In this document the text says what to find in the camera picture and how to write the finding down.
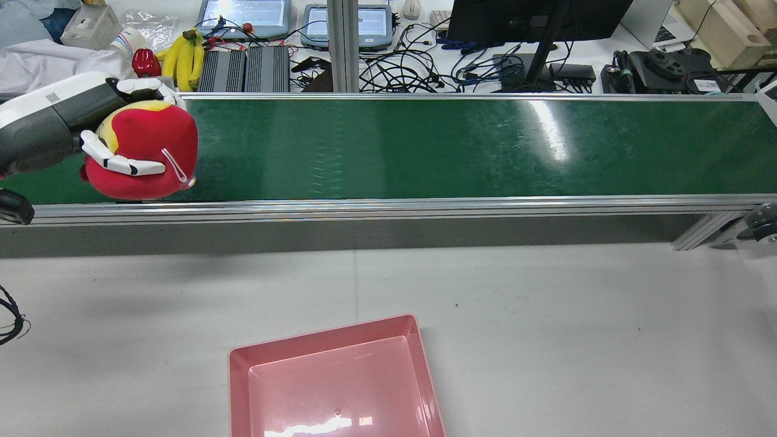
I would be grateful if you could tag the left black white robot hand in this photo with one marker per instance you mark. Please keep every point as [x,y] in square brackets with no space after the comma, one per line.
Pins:
[48,121]

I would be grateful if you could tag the red yellow plush toy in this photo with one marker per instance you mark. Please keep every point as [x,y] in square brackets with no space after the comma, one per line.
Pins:
[152,139]

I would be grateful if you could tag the pink plastic basket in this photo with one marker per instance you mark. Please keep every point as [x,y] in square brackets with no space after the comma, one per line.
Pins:
[340,382]

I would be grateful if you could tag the white cloth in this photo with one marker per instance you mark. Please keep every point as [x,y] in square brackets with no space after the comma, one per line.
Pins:
[61,60]

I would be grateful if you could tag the blue cloth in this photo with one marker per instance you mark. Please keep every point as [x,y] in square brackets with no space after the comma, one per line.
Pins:
[24,21]

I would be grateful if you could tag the clear plastic box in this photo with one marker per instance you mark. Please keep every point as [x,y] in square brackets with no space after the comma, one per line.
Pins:
[91,27]

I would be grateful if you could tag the striped paper cup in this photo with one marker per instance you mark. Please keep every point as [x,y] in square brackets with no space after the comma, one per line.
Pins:
[127,41]

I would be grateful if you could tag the red toy fruit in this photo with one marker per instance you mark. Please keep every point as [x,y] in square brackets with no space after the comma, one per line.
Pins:
[145,62]

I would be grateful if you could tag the clear plastic bag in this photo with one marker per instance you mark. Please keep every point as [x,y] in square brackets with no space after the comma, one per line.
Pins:
[152,24]

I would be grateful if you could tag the yellow banana bunch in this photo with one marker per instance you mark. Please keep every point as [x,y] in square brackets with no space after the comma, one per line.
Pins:
[182,60]

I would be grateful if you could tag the black finned power box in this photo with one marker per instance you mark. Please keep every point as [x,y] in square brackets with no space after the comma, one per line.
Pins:
[267,70]
[221,71]

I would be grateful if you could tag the grey teach pendant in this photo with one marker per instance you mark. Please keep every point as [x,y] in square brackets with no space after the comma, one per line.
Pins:
[373,27]
[243,15]

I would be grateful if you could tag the black handheld device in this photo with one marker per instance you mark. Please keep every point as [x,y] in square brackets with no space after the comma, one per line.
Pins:
[312,76]

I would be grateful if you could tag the green conveyor belt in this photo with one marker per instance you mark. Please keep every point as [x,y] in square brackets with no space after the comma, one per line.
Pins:
[425,152]

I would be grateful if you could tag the white computer mouse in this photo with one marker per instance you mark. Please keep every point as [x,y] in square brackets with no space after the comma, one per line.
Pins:
[411,8]

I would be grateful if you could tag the beige keypad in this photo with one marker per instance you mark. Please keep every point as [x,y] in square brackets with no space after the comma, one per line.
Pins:
[440,19]

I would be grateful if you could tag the black computer monitor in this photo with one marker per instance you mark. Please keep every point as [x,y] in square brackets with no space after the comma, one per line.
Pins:
[516,18]

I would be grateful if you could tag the black hub box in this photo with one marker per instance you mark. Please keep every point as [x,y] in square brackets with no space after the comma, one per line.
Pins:
[573,73]

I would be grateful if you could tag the silver laptop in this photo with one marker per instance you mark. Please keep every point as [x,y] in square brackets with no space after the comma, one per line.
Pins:
[655,24]

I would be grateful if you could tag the black controller device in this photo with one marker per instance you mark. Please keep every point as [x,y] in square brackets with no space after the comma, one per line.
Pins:
[661,70]

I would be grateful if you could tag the wooden box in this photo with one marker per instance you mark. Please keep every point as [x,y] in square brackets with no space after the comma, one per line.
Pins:
[722,30]

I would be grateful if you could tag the grey caster wheel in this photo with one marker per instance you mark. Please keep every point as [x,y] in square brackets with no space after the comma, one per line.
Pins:
[763,223]

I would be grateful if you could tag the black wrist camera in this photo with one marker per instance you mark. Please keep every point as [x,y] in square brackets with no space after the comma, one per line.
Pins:
[15,207]

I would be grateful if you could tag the aluminium profile post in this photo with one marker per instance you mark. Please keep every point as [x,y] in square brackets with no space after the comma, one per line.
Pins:
[343,42]

